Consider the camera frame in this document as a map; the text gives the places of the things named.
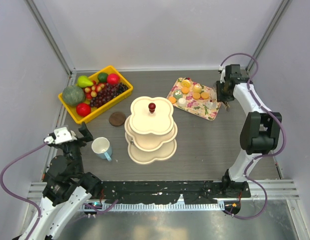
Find white swiss roll cake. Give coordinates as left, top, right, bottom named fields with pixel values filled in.
left=209, top=89, right=217, bottom=101

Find metal serving tongs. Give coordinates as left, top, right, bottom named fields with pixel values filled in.
left=212, top=83, right=230, bottom=112

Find yellow swiss roll cake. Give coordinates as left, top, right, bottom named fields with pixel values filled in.
left=181, top=77, right=191, bottom=88

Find cream three-tier cake stand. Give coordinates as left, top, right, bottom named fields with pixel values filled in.
left=124, top=96, right=178, bottom=165

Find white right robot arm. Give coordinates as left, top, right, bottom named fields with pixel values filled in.
left=216, top=64, right=282, bottom=197

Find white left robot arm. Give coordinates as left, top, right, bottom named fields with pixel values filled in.
left=17, top=123, right=102, bottom=240

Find blue white mug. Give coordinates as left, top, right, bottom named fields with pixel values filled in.
left=91, top=137, right=113, bottom=162

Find grey white cream cake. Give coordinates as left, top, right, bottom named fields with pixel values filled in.
left=205, top=99, right=217, bottom=110

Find orange biscuit right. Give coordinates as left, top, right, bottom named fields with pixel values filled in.
left=200, top=92, right=209, bottom=100

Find orange biscuit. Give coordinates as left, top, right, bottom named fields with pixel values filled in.
left=200, top=92, right=209, bottom=100
left=181, top=87, right=189, bottom=95
left=192, top=92, right=201, bottom=100
left=168, top=96, right=177, bottom=104

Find red apple front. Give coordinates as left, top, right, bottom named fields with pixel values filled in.
left=76, top=103, right=91, bottom=117

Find red apple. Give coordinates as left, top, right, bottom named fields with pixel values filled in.
left=76, top=103, right=91, bottom=117
left=107, top=73, right=120, bottom=85

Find yellow dome cake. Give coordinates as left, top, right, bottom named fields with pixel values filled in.
left=192, top=83, right=202, bottom=93

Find orange biscuit centre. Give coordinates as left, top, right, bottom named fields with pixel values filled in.
left=192, top=92, right=201, bottom=100

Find brown round coaster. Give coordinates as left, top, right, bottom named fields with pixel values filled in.
left=109, top=111, right=126, bottom=127

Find floral serving tray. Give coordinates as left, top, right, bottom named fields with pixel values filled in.
left=167, top=77, right=221, bottom=121

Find orange biscuit upper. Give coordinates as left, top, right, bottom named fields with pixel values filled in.
left=181, top=87, right=189, bottom=95

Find green melon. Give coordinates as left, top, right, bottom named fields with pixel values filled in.
left=62, top=85, right=86, bottom=107

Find white dome cake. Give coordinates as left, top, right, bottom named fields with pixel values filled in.
left=177, top=98, right=187, bottom=108

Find red yellow cherries cluster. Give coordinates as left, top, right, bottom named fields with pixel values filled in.
left=83, top=83, right=105, bottom=101

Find green dome cake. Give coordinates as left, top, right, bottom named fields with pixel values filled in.
left=172, top=90, right=183, bottom=100

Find purple grape bunch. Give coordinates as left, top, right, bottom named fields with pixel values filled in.
left=89, top=82, right=128, bottom=108

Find orange biscuit far left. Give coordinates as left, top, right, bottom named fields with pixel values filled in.
left=168, top=96, right=177, bottom=104

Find green pear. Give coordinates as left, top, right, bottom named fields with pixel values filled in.
left=77, top=75, right=94, bottom=88

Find green lime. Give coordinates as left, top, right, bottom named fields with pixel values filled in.
left=97, top=72, right=108, bottom=83

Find yellow plastic fruit bin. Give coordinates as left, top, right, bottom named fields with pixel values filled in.
left=58, top=65, right=134, bottom=124

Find red apple back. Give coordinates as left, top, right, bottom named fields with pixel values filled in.
left=107, top=73, right=120, bottom=85

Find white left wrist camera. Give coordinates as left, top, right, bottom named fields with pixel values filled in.
left=44, top=126, right=77, bottom=145

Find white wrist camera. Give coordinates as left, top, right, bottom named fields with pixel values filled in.
left=44, top=126, right=77, bottom=145
left=218, top=65, right=225, bottom=84

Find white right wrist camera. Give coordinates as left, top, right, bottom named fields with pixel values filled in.
left=218, top=65, right=225, bottom=84

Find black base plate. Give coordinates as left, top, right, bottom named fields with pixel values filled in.
left=100, top=180, right=251, bottom=205

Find white cable duct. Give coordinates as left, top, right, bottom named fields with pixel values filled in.
left=38, top=202, right=225, bottom=212

